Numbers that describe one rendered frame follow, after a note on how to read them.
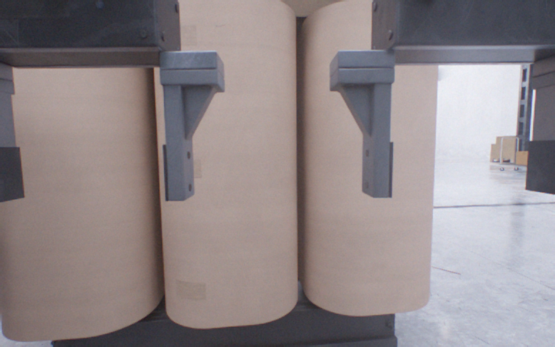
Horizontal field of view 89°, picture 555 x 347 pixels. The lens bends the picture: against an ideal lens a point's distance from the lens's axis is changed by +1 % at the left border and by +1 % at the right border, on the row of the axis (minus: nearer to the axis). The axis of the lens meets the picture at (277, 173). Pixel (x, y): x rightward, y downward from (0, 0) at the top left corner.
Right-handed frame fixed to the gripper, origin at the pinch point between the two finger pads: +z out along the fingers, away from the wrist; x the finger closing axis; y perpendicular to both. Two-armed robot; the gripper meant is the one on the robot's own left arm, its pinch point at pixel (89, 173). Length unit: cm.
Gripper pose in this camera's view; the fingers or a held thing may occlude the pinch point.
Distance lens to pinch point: 25.2
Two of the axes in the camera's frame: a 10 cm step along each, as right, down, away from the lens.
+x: -10.0, 0.1, -0.2
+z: 0.1, 10.0, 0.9
